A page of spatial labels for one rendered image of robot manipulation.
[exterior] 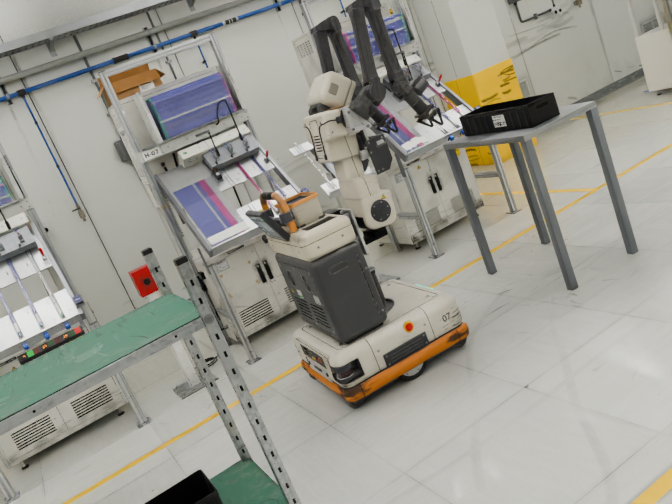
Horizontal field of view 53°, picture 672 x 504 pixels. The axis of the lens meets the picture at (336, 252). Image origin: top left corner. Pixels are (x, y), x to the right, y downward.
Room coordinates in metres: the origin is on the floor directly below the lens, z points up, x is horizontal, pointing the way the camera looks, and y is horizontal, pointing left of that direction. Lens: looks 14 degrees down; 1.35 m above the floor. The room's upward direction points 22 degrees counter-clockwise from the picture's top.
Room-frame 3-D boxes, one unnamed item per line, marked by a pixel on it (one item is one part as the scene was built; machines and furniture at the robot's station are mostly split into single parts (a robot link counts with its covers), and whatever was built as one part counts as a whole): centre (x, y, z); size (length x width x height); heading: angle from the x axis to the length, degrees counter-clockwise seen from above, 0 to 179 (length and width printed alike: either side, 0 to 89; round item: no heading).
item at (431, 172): (4.94, -0.82, 0.65); 1.01 x 0.73 x 1.29; 23
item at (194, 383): (3.82, 1.08, 0.39); 0.24 x 0.24 x 0.78; 23
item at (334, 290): (3.04, 0.06, 0.59); 0.55 x 0.34 x 0.83; 19
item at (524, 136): (3.43, -1.09, 0.40); 0.70 x 0.45 x 0.80; 19
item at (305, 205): (3.03, 0.08, 0.87); 0.23 x 0.15 x 0.11; 19
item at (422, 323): (3.07, -0.03, 0.16); 0.67 x 0.64 x 0.25; 109
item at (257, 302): (4.54, 0.60, 0.31); 0.70 x 0.65 x 0.62; 113
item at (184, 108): (4.45, 0.50, 1.52); 0.51 x 0.13 x 0.27; 113
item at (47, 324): (3.81, 1.85, 0.66); 1.01 x 0.73 x 1.31; 23
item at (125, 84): (4.68, 0.72, 1.82); 0.68 x 0.30 x 0.20; 113
